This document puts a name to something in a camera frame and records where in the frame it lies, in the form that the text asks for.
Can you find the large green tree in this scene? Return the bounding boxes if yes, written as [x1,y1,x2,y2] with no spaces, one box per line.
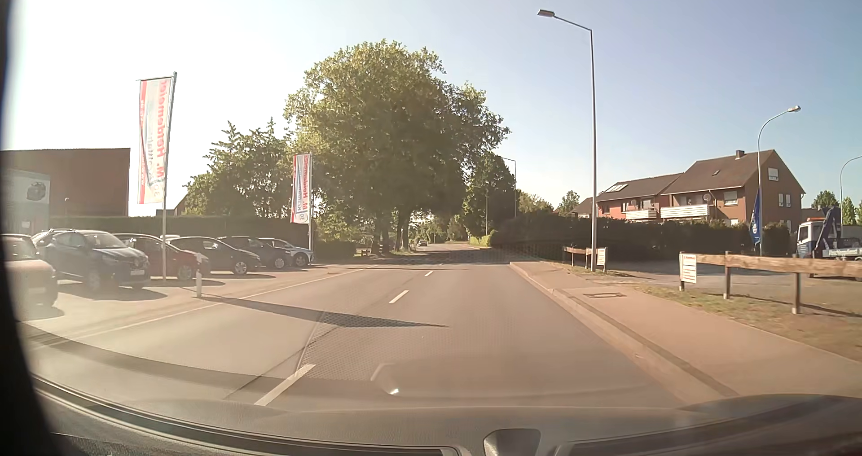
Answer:
[283,39,510,254]

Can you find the grey asphalt road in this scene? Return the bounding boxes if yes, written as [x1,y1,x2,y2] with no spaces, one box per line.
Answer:
[20,242,681,410]

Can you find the small red white banner flag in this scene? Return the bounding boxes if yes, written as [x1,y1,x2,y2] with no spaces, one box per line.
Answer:
[290,152,315,251]

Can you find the short wooden fence with sign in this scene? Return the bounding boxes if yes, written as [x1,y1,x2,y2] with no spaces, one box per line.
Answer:
[562,245,609,273]

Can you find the dark green hedge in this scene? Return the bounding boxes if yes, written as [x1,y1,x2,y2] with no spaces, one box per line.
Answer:
[489,212,793,262]

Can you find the car's own bonnet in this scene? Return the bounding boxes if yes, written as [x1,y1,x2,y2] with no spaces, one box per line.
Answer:
[32,374,862,456]

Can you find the road markings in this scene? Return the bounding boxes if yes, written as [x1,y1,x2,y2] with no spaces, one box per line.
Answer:
[30,262,472,407]

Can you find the red brick house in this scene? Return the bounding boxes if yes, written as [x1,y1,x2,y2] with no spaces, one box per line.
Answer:
[572,149,806,236]

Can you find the red and white banner flag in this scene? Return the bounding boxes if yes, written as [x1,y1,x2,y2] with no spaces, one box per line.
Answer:
[136,72,178,281]

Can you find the reddish paved pavement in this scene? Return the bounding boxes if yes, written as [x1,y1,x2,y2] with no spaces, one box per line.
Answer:
[510,261,862,403]

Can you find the paved car lot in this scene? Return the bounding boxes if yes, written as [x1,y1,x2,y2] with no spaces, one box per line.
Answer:
[13,261,368,342]

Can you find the blue flag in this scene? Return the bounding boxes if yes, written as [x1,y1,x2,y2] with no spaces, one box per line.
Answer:
[749,187,764,247]

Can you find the row of parked cars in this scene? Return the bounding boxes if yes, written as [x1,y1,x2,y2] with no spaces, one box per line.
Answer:
[0,228,315,309]

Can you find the dark brown building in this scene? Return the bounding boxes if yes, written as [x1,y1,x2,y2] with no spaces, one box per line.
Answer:
[0,148,132,235]

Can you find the dry grass verge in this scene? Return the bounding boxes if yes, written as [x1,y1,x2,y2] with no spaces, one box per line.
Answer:
[552,263,862,363]

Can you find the white and blue lorry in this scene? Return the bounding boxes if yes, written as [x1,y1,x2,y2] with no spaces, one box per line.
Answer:
[796,206,862,262]

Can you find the row of trees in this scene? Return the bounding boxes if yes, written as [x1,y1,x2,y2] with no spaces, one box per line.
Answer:
[811,189,862,227]

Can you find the distant lamp post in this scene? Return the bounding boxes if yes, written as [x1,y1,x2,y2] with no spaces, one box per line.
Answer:
[500,156,518,220]

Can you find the tall grey lamp post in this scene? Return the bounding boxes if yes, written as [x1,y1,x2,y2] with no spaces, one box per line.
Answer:
[537,9,599,272]

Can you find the curved grey lamp post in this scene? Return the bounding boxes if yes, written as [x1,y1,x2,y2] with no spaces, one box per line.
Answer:
[756,105,802,258]

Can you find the wooden rail fence with sign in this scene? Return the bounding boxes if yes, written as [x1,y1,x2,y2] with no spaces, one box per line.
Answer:
[678,250,862,316]

